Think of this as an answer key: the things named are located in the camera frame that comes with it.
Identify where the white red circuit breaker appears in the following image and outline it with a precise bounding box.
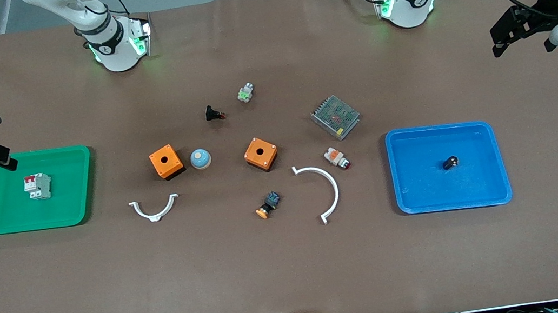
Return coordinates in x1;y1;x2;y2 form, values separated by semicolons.
22;171;55;203

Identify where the green plastic tray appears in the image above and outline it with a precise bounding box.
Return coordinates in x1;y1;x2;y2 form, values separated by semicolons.
0;143;101;237

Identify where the orange button box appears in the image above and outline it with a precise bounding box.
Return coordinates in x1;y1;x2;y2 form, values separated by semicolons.
242;135;281;175
148;142;187;183

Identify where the blue plastic tray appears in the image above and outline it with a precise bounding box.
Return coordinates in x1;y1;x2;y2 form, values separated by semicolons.
383;114;514;219

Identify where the metal mesh power supply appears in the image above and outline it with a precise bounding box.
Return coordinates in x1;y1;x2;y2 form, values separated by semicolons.
309;92;363;144

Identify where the blue dome button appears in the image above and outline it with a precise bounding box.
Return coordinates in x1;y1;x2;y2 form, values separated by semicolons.
189;148;213;171

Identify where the orange white red indicator lamp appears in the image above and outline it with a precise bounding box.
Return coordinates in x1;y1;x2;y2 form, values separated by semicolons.
323;145;352;174

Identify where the green white push button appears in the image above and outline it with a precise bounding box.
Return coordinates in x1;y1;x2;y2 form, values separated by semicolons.
236;82;256;104

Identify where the orange push button blue base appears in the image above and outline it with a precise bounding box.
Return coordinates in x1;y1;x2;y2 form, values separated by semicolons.
253;190;284;221

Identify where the small white curved bracket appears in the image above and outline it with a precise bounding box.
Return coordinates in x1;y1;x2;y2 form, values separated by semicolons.
128;193;182;226

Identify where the black red switch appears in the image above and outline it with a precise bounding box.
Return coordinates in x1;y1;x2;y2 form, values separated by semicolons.
204;104;226;123

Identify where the large white curved bracket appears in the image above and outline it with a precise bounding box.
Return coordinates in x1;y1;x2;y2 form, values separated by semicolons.
291;161;344;228

